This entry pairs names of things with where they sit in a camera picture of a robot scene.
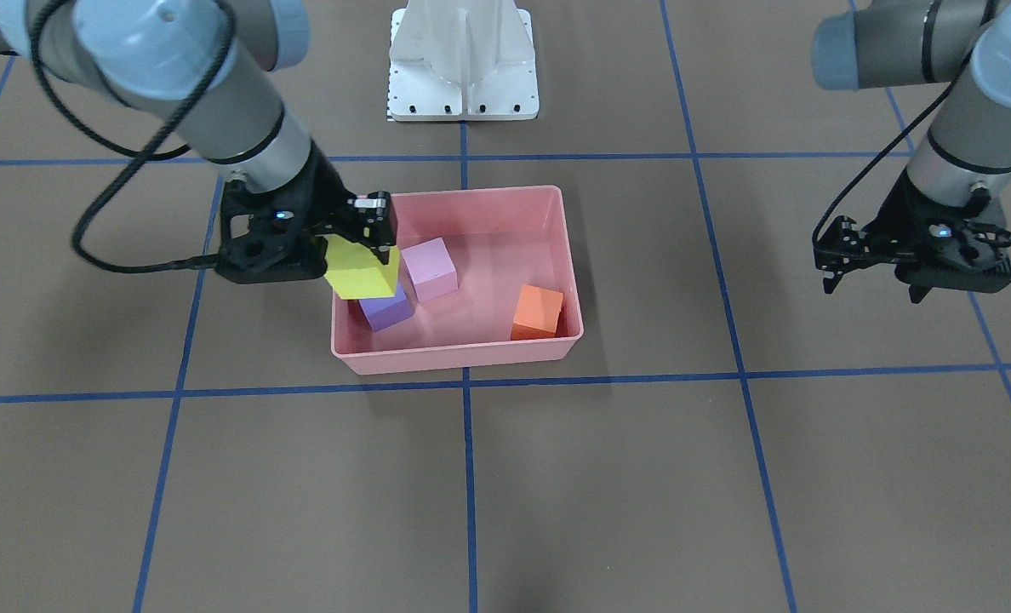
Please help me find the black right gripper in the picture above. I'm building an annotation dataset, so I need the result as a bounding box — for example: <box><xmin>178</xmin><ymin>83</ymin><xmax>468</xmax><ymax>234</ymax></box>
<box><xmin>214</xmin><ymin>150</ymin><xmax>399</xmax><ymax>284</ymax></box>

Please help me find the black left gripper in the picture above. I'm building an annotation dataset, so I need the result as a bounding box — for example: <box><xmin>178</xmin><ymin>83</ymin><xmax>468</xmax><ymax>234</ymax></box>
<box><xmin>812</xmin><ymin>172</ymin><xmax>1011</xmax><ymax>304</ymax></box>

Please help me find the yellow foam block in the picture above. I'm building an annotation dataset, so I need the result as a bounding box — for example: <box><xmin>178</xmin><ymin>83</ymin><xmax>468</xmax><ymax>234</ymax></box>
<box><xmin>325</xmin><ymin>234</ymin><xmax>401</xmax><ymax>301</ymax></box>

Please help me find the purple foam block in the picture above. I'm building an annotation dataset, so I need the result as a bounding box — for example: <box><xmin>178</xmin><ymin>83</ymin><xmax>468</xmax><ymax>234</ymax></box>
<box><xmin>357</xmin><ymin>284</ymin><xmax>413</xmax><ymax>331</ymax></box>

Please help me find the pink foam block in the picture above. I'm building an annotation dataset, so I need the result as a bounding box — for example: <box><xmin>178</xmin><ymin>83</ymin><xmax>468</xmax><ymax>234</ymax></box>
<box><xmin>401</xmin><ymin>238</ymin><xmax>460</xmax><ymax>302</ymax></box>

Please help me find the orange foam block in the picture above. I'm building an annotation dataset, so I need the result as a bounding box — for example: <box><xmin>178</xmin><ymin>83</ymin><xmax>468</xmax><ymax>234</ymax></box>
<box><xmin>510</xmin><ymin>284</ymin><xmax>565</xmax><ymax>341</ymax></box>

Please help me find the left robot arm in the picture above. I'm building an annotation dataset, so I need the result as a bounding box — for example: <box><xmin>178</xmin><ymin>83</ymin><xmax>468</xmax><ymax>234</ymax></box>
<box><xmin>810</xmin><ymin>1</ymin><xmax>1011</xmax><ymax>304</ymax></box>

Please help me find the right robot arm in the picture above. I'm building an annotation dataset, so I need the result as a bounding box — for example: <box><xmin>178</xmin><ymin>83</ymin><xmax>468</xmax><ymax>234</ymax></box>
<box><xmin>0</xmin><ymin>1</ymin><xmax>400</xmax><ymax>284</ymax></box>

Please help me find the pink plastic bin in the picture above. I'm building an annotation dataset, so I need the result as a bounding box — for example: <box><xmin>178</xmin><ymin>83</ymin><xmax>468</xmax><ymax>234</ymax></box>
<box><xmin>330</xmin><ymin>186</ymin><xmax>584</xmax><ymax>375</ymax></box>

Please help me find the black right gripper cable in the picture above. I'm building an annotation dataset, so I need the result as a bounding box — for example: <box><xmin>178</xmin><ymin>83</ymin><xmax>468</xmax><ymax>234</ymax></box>
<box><xmin>27</xmin><ymin>0</ymin><xmax>238</xmax><ymax>275</ymax></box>

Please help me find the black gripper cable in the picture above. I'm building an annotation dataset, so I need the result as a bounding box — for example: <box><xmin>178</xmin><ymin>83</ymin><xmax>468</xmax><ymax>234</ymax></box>
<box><xmin>810</xmin><ymin>81</ymin><xmax>974</xmax><ymax>243</ymax></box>
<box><xmin>27</xmin><ymin>0</ymin><xmax>238</xmax><ymax>275</ymax></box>

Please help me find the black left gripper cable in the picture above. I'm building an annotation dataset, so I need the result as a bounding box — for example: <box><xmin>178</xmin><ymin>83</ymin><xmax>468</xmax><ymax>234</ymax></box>
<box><xmin>810</xmin><ymin>81</ymin><xmax>974</xmax><ymax>243</ymax></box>

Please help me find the white camera post base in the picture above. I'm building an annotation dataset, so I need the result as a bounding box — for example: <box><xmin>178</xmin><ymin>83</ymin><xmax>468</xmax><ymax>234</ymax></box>
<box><xmin>386</xmin><ymin>1</ymin><xmax>540</xmax><ymax>122</ymax></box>

